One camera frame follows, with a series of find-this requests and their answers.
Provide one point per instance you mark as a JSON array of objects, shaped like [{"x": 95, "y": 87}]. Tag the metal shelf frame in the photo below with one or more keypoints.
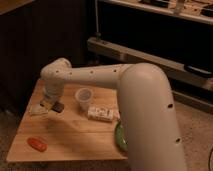
[{"x": 132, "y": 35}]

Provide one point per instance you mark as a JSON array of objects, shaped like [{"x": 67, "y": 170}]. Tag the black device on shelf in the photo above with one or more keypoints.
[{"x": 199, "y": 72}]

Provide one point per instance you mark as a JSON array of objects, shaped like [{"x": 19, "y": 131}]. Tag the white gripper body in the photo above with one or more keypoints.
[{"x": 52, "y": 95}]

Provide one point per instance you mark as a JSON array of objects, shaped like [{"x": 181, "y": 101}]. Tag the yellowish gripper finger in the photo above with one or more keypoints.
[{"x": 47, "y": 104}]

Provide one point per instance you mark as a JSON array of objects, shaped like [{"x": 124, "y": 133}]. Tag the green object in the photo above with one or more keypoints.
[{"x": 119, "y": 137}]

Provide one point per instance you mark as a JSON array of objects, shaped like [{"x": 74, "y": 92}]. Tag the white patterned box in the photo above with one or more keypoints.
[{"x": 102, "y": 114}]

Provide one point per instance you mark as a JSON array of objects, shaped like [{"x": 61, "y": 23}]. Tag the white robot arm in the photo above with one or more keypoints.
[{"x": 145, "y": 103}]

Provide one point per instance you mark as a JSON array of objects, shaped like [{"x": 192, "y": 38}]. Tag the red oblong object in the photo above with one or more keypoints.
[{"x": 37, "y": 144}]

